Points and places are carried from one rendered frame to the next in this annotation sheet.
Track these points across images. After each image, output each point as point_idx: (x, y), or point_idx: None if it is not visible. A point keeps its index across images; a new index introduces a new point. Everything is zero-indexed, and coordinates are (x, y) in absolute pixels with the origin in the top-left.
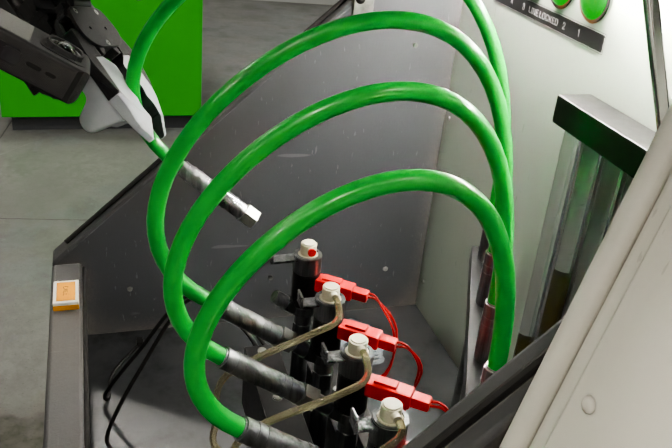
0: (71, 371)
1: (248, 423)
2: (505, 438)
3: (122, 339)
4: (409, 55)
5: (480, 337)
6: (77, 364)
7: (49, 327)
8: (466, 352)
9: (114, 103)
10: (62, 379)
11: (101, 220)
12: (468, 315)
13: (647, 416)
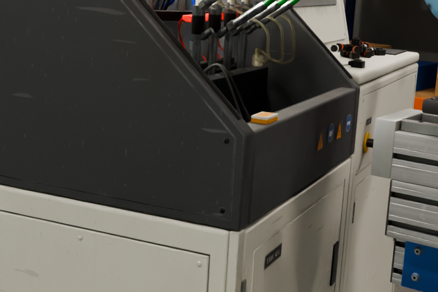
0: (289, 109)
1: (289, 0)
2: None
3: None
4: None
5: (186, 0)
6: (283, 110)
7: (285, 119)
8: (182, 13)
9: None
10: (295, 109)
11: (219, 90)
12: (160, 12)
13: None
